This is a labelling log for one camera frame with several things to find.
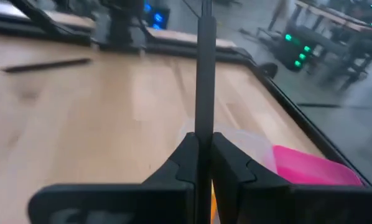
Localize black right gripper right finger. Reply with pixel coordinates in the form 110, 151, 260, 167
210, 132, 372, 224

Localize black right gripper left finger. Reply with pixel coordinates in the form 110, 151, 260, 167
27, 132, 200, 224

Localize pink plastic box lid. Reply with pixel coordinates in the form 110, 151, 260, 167
272, 144, 365, 187

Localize black pen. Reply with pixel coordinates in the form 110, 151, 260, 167
0, 57, 93, 75

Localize clear plastic supply box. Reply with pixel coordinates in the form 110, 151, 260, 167
178, 119, 279, 175

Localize black computer with blue light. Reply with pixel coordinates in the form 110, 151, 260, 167
141, 0, 171, 31

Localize wooden background workbench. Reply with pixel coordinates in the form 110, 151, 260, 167
293, 0, 372, 35

